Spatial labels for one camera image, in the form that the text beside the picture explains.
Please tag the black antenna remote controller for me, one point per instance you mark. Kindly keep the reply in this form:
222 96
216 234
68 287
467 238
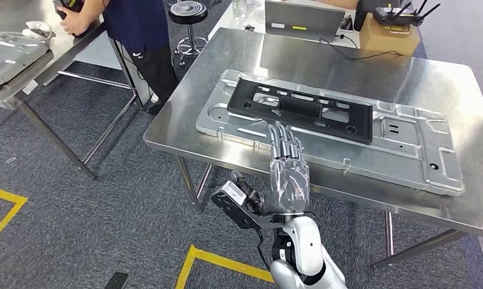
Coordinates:
388 18

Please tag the stainless steel workbench table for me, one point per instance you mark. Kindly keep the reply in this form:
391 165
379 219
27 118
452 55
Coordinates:
66 44
305 56

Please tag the chrome base stool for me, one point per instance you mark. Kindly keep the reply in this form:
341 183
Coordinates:
187 11

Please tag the small key bunch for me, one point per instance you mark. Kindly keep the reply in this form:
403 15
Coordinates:
249 28

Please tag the brown cardboard box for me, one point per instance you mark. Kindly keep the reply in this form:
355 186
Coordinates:
384 40

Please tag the black handheld controller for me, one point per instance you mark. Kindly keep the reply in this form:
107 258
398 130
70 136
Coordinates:
72 4

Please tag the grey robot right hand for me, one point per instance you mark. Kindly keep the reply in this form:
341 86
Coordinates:
289 183

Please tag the black camera bracket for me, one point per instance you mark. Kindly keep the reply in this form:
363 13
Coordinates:
233 213

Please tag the white desk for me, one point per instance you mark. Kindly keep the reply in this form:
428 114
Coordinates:
233 28

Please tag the person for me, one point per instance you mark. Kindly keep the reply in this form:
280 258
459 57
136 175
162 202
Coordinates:
133 24
341 3

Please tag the stamped sheet metal panel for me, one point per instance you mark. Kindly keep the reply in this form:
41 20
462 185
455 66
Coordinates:
384 167
10 52

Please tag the white headset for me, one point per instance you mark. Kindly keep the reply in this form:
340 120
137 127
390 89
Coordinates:
38 27

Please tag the clear glass cup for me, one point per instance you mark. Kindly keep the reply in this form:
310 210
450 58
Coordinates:
239 10

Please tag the black plastic slotted panel part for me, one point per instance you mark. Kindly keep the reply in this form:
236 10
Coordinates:
360 123

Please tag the black flat plate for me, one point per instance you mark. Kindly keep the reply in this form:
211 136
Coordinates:
117 281

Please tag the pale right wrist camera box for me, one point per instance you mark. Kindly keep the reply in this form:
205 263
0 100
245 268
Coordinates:
235 193

